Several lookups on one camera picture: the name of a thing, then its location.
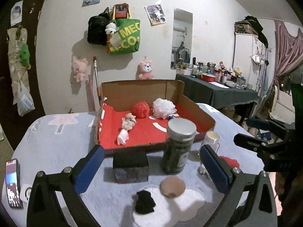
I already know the pink plush wall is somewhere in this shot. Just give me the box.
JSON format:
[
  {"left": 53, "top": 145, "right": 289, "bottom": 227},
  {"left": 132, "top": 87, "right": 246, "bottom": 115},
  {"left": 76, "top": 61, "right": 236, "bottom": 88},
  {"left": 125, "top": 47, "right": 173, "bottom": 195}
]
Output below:
[
  {"left": 138, "top": 56, "right": 153, "bottom": 80},
  {"left": 72, "top": 58, "right": 88, "bottom": 82}
]

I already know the wall mirror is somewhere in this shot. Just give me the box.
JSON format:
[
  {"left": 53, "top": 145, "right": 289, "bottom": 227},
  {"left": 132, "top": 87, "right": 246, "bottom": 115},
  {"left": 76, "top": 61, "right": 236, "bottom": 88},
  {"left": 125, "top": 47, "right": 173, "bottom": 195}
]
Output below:
[{"left": 170, "top": 8, "right": 193, "bottom": 70}]

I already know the blue white tube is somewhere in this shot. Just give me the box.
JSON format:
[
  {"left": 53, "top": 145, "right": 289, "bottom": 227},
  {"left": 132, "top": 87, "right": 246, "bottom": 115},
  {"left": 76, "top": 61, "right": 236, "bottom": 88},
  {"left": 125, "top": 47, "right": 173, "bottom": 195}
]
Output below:
[{"left": 168, "top": 114, "right": 179, "bottom": 120}]

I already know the green MECO tote bag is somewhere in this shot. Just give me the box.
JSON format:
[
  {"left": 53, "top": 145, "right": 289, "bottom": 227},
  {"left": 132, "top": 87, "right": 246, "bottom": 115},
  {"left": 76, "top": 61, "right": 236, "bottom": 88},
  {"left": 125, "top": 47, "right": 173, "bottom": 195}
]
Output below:
[{"left": 107, "top": 3, "right": 141, "bottom": 55}]

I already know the clear jar with gold capsules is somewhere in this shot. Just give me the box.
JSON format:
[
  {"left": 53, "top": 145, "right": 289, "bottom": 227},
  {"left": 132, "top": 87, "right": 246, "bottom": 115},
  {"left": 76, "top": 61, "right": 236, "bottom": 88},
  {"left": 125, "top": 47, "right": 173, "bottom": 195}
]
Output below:
[{"left": 197, "top": 131, "right": 220, "bottom": 160}]

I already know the pink curtain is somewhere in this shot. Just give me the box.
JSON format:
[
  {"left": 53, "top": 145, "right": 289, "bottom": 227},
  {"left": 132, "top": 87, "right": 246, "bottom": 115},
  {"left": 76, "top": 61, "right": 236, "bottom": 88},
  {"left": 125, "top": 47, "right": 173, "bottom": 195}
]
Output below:
[{"left": 273, "top": 20, "right": 302, "bottom": 86}]

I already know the broom handle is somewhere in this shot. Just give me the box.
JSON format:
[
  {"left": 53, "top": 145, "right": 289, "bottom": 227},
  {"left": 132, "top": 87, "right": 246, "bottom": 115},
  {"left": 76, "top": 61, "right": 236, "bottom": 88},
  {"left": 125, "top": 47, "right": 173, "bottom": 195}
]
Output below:
[{"left": 93, "top": 56, "right": 102, "bottom": 103}]

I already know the pink plush right wall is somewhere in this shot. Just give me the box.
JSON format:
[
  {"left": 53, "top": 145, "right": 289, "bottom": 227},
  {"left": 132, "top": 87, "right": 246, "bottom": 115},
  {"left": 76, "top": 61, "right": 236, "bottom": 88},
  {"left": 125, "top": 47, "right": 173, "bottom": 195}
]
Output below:
[{"left": 138, "top": 56, "right": 153, "bottom": 80}]

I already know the plastic bag on door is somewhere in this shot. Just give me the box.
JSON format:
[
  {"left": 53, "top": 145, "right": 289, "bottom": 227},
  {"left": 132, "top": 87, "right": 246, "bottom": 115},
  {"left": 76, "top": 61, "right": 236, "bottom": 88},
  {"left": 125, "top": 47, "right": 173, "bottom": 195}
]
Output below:
[{"left": 17, "top": 81, "right": 35, "bottom": 117}]

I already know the white mesh bath pouf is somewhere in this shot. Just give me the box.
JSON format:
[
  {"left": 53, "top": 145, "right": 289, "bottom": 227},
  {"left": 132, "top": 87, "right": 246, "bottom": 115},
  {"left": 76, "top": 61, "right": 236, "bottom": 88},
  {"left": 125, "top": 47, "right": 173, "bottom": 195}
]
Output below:
[{"left": 152, "top": 98, "right": 177, "bottom": 119}]

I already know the pink plush left wall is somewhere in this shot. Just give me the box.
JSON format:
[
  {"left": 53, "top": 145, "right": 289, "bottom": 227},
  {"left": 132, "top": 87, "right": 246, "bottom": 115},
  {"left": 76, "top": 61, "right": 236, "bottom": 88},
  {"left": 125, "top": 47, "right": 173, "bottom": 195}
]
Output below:
[{"left": 72, "top": 58, "right": 88, "bottom": 82}]

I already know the black backpack on wall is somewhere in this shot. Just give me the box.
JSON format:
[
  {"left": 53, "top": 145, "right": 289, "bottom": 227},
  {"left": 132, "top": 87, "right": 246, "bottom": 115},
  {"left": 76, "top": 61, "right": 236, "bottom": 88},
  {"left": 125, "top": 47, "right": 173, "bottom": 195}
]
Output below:
[{"left": 87, "top": 7, "right": 110, "bottom": 46}]

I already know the table with dark green cloth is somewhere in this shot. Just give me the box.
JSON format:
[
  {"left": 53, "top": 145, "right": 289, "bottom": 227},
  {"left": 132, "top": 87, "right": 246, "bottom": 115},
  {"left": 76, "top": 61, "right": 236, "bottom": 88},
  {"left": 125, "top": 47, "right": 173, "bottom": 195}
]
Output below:
[{"left": 175, "top": 74, "right": 258, "bottom": 109}]

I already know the red basin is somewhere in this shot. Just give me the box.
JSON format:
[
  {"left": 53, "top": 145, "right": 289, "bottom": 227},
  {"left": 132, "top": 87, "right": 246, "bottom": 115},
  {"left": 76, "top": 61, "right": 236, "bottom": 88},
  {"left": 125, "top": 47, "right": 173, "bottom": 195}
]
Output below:
[{"left": 202, "top": 73, "right": 216, "bottom": 82}]

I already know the dark wooden door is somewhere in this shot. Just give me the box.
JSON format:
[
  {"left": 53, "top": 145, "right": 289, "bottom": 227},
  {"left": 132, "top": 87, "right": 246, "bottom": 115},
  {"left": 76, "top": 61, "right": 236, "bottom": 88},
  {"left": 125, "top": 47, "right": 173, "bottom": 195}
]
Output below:
[{"left": 1, "top": 0, "right": 45, "bottom": 148}]

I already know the green tea glass jar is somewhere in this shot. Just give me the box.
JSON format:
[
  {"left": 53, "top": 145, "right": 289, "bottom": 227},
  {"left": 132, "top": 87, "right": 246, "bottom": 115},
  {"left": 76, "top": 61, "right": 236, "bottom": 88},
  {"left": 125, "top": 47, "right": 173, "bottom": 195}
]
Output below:
[{"left": 162, "top": 118, "right": 197, "bottom": 175}]

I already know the photo poster on wall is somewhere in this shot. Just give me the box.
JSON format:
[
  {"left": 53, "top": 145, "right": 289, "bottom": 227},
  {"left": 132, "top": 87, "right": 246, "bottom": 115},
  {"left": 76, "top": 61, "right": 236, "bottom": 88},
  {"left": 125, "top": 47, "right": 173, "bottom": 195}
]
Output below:
[{"left": 144, "top": 4, "right": 166, "bottom": 26}]

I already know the black fuzzy scrunchie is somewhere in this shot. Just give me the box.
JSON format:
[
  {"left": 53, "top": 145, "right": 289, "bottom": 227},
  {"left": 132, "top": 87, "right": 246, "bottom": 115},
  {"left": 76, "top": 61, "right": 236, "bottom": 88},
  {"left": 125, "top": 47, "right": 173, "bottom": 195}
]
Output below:
[{"left": 135, "top": 190, "right": 156, "bottom": 215}]

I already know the white fluffy scrunchie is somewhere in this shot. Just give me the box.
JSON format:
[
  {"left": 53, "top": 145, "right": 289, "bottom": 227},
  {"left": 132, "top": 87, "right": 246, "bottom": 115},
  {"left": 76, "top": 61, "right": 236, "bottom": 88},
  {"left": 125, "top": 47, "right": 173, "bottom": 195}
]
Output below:
[{"left": 117, "top": 129, "right": 129, "bottom": 145}]

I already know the white fluffy bear plush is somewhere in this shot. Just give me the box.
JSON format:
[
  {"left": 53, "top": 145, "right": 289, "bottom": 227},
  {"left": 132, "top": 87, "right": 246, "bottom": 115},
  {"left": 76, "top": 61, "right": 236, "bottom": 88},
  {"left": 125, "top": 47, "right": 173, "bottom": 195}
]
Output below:
[{"left": 199, "top": 164, "right": 209, "bottom": 176}]

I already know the red plush heart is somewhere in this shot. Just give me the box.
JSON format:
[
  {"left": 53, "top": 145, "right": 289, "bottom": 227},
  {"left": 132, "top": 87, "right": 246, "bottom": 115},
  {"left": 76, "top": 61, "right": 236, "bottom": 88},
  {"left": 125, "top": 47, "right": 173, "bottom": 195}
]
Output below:
[{"left": 219, "top": 156, "right": 240, "bottom": 168}]

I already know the smartphone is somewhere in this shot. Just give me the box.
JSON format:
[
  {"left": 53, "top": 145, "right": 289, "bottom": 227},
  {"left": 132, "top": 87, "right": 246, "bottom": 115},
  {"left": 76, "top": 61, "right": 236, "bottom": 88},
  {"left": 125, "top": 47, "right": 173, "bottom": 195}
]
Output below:
[{"left": 5, "top": 159, "right": 23, "bottom": 209}]

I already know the beige scrunchie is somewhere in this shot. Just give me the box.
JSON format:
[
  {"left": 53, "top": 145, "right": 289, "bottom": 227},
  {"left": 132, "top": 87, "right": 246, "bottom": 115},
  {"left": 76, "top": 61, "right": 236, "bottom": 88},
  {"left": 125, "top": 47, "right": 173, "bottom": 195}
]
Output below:
[{"left": 122, "top": 113, "right": 137, "bottom": 131}]

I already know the green plush on door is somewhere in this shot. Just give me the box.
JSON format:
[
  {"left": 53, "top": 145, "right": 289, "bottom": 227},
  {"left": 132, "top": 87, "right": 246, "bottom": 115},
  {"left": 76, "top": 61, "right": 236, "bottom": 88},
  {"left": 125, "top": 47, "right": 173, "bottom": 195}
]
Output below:
[{"left": 20, "top": 44, "right": 31, "bottom": 69}]

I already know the red lined cardboard box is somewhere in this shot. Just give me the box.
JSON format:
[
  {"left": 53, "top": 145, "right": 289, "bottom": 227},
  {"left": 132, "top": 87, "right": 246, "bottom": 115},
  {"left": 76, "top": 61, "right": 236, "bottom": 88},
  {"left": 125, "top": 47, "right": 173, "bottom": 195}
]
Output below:
[{"left": 95, "top": 79, "right": 216, "bottom": 157}]

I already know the black rectangular box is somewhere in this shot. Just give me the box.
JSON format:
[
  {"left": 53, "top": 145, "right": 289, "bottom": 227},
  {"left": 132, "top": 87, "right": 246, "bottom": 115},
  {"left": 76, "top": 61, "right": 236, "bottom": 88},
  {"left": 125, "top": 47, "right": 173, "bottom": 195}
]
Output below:
[{"left": 112, "top": 151, "right": 149, "bottom": 184}]

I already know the round beige powder puff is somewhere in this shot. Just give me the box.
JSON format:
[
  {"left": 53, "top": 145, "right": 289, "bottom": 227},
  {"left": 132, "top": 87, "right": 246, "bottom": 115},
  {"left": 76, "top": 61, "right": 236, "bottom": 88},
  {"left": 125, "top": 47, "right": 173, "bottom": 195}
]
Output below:
[{"left": 160, "top": 176, "right": 186, "bottom": 198}]

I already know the red knitted ball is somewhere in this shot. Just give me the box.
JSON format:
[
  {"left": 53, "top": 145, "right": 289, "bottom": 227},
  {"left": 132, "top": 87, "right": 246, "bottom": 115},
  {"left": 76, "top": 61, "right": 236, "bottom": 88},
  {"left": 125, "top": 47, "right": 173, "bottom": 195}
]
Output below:
[{"left": 131, "top": 101, "right": 150, "bottom": 118}]

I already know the white dog plush keychain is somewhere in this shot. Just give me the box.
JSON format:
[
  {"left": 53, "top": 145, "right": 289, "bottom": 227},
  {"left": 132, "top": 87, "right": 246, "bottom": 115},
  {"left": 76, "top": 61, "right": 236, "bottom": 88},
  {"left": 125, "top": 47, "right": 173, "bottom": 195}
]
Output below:
[{"left": 105, "top": 22, "right": 119, "bottom": 35}]

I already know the white wardrobe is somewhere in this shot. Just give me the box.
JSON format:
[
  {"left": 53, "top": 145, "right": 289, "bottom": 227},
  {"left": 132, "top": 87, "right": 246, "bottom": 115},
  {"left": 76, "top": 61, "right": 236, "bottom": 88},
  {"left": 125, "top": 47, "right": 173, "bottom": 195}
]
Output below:
[{"left": 233, "top": 33, "right": 267, "bottom": 93}]

